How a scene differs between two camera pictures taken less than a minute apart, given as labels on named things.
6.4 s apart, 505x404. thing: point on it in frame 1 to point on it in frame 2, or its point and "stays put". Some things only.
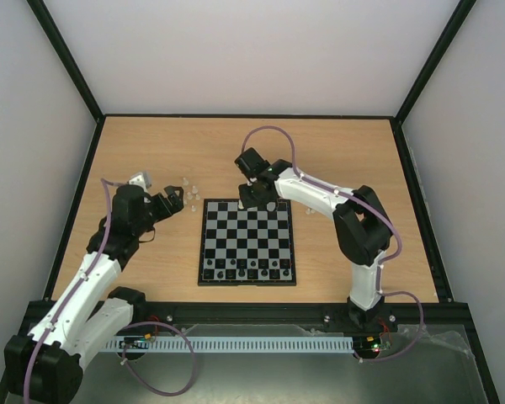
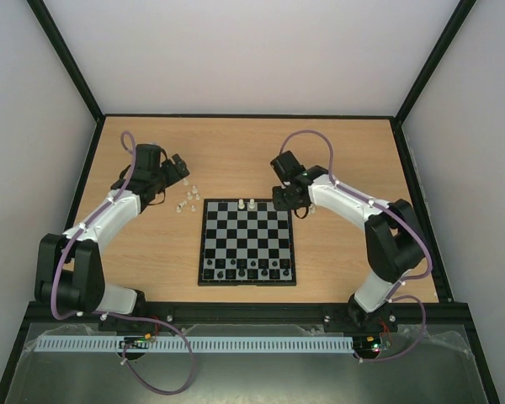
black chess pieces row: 243,268 stays put
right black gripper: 255,195 to 284,200
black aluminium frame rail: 396,313 stays put
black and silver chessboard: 247,247 stays put
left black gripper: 178,204 to 174,175
